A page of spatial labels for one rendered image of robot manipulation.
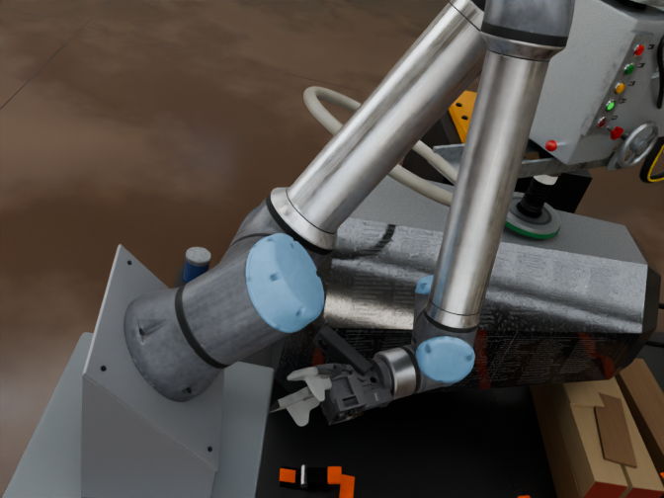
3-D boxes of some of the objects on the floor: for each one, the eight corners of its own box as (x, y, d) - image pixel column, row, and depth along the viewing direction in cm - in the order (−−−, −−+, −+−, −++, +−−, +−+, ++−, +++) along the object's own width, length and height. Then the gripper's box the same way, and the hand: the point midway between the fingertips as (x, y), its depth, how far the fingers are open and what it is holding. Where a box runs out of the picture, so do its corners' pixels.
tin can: (179, 283, 282) (182, 258, 274) (187, 268, 290) (190, 243, 282) (204, 289, 282) (207, 264, 274) (209, 274, 290) (213, 250, 282)
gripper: (411, 381, 116) (302, 410, 108) (373, 421, 132) (277, 449, 124) (391, 336, 120) (286, 360, 112) (358, 379, 136) (262, 404, 128)
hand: (275, 391), depth 119 cm, fingers open, 14 cm apart
